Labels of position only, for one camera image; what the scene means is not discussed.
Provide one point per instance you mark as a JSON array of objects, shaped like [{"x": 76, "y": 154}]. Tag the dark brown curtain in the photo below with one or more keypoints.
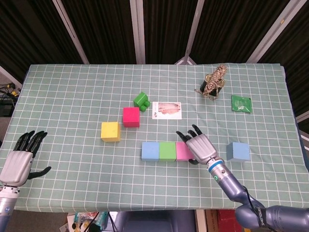
[{"x": 108, "y": 29}]

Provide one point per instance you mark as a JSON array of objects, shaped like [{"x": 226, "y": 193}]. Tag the grey post foot bracket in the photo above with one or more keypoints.
[{"x": 184, "y": 60}]

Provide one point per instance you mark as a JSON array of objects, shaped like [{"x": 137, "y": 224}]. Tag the green foil packet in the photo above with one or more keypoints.
[{"x": 241, "y": 104}]

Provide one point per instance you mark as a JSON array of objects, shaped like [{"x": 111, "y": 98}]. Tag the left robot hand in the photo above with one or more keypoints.
[{"x": 14, "y": 169}]

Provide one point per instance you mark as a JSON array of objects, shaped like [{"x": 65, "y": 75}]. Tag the black electronics box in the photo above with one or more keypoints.
[{"x": 4, "y": 110}]

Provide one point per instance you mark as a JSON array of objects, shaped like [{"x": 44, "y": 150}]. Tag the blue cube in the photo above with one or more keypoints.
[
  {"x": 150, "y": 151},
  {"x": 239, "y": 151}
]

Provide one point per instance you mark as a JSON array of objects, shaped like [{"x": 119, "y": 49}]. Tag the white double frame post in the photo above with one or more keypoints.
[{"x": 138, "y": 31}]

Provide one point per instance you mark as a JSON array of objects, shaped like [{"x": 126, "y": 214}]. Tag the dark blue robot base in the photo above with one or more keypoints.
[{"x": 154, "y": 222}]

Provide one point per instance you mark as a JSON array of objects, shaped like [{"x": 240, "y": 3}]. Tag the green cube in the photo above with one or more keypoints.
[{"x": 167, "y": 151}]

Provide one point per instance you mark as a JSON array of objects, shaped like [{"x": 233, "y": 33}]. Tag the white picture card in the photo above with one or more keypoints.
[{"x": 166, "y": 111}]

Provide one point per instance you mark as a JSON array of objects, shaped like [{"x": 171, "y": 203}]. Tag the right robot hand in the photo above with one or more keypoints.
[{"x": 201, "y": 148}]

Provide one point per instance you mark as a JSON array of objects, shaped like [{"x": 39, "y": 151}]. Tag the red box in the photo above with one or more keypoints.
[{"x": 225, "y": 217}]

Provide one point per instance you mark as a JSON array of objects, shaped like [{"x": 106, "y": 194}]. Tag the yellow cube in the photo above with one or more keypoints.
[{"x": 109, "y": 131}]

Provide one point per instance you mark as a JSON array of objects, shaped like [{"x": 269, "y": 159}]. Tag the pink cube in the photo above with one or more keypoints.
[{"x": 182, "y": 152}]

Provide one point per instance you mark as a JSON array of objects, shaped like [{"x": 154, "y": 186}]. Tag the white table leg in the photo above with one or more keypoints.
[{"x": 200, "y": 221}]

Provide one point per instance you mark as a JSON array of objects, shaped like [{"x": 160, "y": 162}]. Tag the green plastic toy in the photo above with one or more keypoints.
[{"x": 140, "y": 99}]

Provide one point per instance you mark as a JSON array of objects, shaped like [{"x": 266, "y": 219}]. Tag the teal snack packet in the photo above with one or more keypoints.
[{"x": 101, "y": 217}]

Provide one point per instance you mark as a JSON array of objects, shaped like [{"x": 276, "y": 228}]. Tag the green checkered tablecloth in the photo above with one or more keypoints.
[{"x": 72, "y": 96}]

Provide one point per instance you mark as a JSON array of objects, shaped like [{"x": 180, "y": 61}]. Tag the red cube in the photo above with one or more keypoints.
[{"x": 131, "y": 117}]

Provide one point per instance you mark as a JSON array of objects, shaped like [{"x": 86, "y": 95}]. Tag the dark green gift box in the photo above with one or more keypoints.
[{"x": 216, "y": 91}]

